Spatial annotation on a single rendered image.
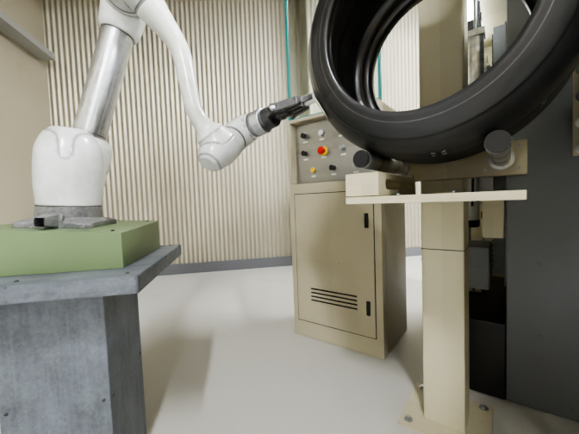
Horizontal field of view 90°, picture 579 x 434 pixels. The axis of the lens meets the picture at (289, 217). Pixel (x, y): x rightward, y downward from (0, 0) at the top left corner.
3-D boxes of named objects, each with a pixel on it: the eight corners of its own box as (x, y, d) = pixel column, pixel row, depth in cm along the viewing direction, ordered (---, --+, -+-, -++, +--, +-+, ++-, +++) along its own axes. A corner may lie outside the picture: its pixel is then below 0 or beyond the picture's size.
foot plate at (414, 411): (416, 384, 123) (416, 379, 123) (493, 409, 107) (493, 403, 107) (397, 424, 102) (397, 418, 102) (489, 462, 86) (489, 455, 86)
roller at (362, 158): (397, 176, 102) (393, 165, 102) (410, 171, 99) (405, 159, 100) (355, 170, 74) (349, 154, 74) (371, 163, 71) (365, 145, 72)
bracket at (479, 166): (387, 183, 106) (386, 157, 106) (526, 174, 82) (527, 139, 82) (383, 183, 104) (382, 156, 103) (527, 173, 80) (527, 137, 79)
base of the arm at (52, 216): (-5, 229, 68) (-6, 206, 68) (54, 221, 90) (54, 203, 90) (80, 231, 71) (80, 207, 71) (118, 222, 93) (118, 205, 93)
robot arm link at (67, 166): (24, 206, 71) (21, 114, 70) (41, 203, 87) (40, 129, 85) (102, 207, 79) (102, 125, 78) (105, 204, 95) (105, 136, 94)
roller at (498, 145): (488, 164, 85) (495, 149, 84) (506, 168, 83) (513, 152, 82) (479, 149, 58) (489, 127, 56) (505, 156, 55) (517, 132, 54)
